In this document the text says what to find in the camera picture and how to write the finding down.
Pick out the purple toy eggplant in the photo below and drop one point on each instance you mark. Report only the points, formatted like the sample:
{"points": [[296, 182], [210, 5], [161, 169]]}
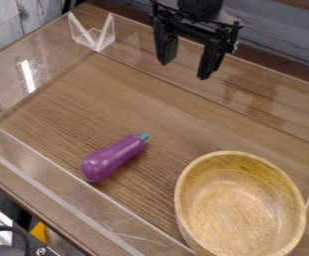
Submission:
{"points": [[102, 163]]}

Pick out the clear acrylic corner bracket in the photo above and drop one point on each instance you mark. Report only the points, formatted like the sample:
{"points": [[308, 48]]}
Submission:
{"points": [[95, 39]]}

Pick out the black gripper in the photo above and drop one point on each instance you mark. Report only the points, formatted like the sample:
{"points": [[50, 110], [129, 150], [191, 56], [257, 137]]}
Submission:
{"points": [[198, 19]]}

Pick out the yellow black equipment base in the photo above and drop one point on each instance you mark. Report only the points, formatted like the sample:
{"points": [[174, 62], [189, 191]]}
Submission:
{"points": [[46, 243]]}

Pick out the brown wooden bowl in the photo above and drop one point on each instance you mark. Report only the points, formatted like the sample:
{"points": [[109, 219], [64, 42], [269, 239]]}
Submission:
{"points": [[238, 206]]}

